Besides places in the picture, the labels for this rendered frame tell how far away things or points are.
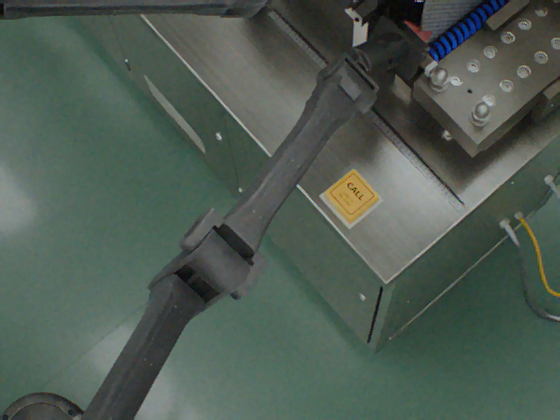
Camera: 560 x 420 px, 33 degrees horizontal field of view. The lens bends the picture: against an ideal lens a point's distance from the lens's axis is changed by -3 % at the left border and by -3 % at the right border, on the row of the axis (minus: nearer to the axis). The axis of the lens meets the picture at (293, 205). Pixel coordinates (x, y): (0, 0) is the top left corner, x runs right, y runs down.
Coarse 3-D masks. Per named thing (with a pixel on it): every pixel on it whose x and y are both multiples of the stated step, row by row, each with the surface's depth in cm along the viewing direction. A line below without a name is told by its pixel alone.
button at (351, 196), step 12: (348, 180) 173; (360, 180) 173; (336, 192) 173; (348, 192) 173; (360, 192) 172; (372, 192) 172; (336, 204) 172; (348, 204) 172; (360, 204) 172; (372, 204) 173; (348, 216) 171
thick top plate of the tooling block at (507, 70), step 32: (544, 0) 173; (480, 32) 171; (512, 32) 171; (544, 32) 170; (448, 64) 169; (480, 64) 169; (512, 64) 168; (544, 64) 168; (416, 96) 172; (448, 96) 167; (480, 96) 167; (512, 96) 166; (448, 128) 169; (480, 128) 165
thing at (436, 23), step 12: (432, 0) 154; (444, 0) 158; (456, 0) 162; (468, 0) 167; (480, 0) 171; (432, 12) 158; (444, 12) 163; (456, 12) 167; (468, 12) 172; (420, 24) 160; (432, 24) 163; (444, 24) 168; (456, 24) 172; (432, 36) 168
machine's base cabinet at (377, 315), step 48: (144, 48) 225; (192, 96) 215; (192, 144) 259; (240, 144) 207; (240, 192) 244; (528, 192) 215; (288, 240) 236; (336, 240) 192; (480, 240) 219; (336, 288) 226; (432, 288) 225; (384, 336) 229
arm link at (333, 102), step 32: (320, 96) 145; (352, 96) 148; (320, 128) 142; (288, 160) 137; (256, 192) 133; (288, 192) 136; (192, 224) 131; (224, 224) 129; (256, 224) 131; (256, 256) 131
